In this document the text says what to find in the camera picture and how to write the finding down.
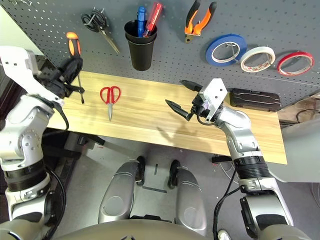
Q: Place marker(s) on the silver robot left leg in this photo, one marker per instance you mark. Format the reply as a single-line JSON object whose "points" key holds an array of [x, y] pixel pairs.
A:
{"points": [[117, 195]]}

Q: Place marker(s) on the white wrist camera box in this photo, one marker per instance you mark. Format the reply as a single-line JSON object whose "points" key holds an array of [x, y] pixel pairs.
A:
{"points": [[215, 93], [17, 72]]}

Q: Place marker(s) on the grey robot torso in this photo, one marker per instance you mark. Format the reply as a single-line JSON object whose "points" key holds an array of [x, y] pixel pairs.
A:
{"points": [[140, 231]]}

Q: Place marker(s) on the black tool case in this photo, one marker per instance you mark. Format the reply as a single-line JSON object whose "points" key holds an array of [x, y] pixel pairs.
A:
{"points": [[255, 100]]}

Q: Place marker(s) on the white sneaker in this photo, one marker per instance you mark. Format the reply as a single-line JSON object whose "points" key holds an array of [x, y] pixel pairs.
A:
{"points": [[224, 235]]}

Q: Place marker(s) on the grey side panel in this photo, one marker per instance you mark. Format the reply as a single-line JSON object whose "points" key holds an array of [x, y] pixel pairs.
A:
{"points": [[300, 150]]}

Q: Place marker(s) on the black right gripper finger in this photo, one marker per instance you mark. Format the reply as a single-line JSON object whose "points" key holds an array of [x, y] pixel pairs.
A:
{"points": [[178, 108], [192, 85]]}

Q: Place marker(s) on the short black floor tape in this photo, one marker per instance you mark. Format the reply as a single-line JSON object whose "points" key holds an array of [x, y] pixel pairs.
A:
{"points": [[155, 169]]}

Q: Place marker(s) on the double metal peg hook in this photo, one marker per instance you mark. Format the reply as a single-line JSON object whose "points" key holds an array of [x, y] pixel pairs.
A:
{"points": [[22, 2]]}

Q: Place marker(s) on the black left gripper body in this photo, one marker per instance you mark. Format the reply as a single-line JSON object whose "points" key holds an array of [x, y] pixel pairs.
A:
{"points": [[55, 82]]}

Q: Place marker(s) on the silver robot leg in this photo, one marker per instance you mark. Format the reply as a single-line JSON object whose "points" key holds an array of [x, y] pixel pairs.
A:
{"points": [[117, 195], [187, 197]]}

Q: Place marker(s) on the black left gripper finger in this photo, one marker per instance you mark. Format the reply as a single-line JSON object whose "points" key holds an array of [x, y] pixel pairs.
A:
{"points": [[72, 67], [75, 88]]}

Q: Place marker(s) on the black plastic cup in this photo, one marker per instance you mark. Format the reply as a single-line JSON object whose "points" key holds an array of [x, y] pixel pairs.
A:
{"points": [[142, 60], [127, 35]]}

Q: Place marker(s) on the blue tape roll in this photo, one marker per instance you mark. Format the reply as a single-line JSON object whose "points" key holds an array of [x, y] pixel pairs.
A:
{"points": [[210, 56]]}

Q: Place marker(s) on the orange black screwdriver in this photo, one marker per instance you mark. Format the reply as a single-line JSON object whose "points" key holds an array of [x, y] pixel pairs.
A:
{"points": [[73, 45]]}

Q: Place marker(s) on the silver robot right leg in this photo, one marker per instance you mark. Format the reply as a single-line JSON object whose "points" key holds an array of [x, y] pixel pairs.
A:
{"points": [[187, 197]]}

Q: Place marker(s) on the red tape roll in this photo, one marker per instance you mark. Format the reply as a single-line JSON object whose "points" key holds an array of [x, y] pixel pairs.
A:
{"points": [[281, 71]]}

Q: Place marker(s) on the orange black pliers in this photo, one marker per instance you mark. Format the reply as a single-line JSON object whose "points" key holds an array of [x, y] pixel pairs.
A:
{"points": [[205, 21]]}

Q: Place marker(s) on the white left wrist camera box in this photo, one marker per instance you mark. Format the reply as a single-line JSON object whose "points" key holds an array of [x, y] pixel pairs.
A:
{"points": [[17, 72]]}

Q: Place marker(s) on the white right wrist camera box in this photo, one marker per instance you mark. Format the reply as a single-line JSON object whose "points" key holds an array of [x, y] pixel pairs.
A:
{"points": [[215, 93]]}

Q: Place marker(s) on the white tape roll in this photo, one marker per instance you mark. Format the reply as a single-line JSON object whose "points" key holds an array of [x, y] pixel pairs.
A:
{"points": [[246, 66]]}

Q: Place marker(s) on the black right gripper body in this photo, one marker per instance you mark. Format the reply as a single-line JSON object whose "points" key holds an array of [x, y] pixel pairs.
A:
{"points": [[201, 111]]}

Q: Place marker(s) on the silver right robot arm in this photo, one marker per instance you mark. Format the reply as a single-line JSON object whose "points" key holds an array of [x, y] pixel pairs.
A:
{"points": [[240, 140]]}

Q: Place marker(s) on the grey metal pegboard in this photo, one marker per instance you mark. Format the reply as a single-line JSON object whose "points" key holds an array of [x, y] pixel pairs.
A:
{"points": [[262, 20]]}

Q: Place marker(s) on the black table frame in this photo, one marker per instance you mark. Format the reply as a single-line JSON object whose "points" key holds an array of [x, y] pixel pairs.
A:
{"points": [[222, 159]]}

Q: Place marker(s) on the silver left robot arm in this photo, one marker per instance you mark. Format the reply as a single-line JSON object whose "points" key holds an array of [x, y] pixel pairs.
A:
{"points": [[25, 125]]}

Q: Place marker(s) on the long black floor tape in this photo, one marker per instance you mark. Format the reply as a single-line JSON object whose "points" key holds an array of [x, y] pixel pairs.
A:
{"points": [[155, 189]]}

